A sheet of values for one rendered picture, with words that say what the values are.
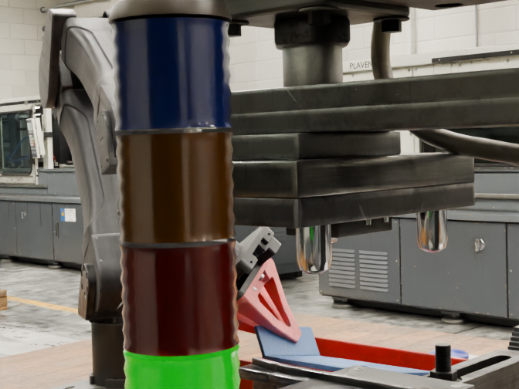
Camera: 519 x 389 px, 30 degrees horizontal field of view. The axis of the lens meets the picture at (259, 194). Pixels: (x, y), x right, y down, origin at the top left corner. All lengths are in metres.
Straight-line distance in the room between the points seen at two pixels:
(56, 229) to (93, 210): 8.41
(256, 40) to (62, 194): 2.56
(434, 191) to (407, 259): 5.64
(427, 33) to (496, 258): 3.22
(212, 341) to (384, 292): 6.10
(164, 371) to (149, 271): 0.03
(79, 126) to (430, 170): 0.54
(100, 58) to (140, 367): 0.69
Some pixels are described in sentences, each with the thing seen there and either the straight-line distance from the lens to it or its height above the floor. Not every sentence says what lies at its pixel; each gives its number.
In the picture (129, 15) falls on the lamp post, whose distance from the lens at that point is 0.30.
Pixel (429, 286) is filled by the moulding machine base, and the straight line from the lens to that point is 6.17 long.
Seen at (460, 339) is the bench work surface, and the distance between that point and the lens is 1.23.
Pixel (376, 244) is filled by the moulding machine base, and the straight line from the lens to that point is 6.40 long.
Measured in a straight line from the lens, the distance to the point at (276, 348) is 0.89.
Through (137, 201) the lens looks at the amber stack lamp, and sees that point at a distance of 0.30.
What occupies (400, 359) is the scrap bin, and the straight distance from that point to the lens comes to 0.90.
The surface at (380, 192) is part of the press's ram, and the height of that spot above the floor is 1.12.
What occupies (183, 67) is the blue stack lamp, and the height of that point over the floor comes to 1.17.
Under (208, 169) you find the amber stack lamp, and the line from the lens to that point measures 0.30.
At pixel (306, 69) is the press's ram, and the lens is 0.58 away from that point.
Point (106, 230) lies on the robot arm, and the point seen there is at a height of 1.07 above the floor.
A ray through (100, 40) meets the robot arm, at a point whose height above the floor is 1.26.
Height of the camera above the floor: 1.15
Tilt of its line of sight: 3 degrees down
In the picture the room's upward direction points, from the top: 2 degrees counter-clockwise
